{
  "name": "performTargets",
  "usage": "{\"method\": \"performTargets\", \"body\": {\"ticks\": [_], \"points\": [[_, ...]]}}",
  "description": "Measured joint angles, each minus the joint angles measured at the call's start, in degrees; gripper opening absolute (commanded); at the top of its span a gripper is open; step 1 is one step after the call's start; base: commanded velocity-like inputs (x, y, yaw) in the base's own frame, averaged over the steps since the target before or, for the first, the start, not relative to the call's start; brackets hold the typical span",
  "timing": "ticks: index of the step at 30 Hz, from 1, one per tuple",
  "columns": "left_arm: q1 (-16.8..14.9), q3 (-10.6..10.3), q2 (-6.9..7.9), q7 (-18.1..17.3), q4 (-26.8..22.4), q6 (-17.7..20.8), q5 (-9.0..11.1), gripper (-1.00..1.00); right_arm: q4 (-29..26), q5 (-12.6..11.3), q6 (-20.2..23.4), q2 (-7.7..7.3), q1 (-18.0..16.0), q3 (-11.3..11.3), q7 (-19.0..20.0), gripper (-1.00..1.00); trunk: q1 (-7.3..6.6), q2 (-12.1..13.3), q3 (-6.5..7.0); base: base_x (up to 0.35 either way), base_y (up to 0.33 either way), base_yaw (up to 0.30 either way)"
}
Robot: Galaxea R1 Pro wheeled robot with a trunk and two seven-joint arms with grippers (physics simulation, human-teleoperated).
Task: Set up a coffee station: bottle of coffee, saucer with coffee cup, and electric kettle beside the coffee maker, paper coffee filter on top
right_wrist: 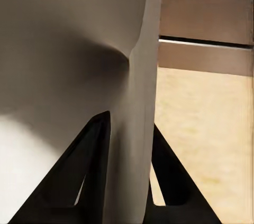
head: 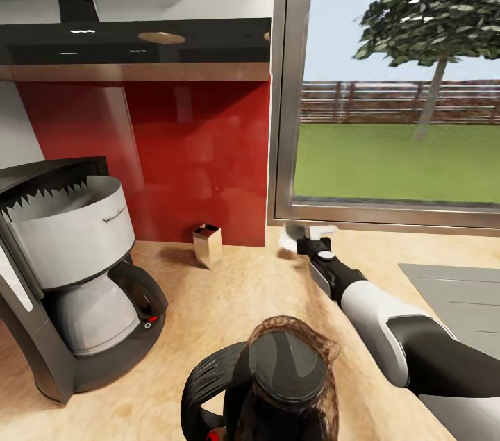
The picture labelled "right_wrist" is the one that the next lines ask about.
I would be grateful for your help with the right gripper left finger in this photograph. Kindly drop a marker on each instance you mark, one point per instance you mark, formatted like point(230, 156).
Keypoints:
point(73, 191)

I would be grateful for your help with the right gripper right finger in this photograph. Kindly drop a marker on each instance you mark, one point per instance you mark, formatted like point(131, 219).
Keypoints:
point(185, 204)

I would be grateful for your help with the paper coffee filter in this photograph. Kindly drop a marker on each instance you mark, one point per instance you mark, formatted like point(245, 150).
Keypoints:
point(61, 63)

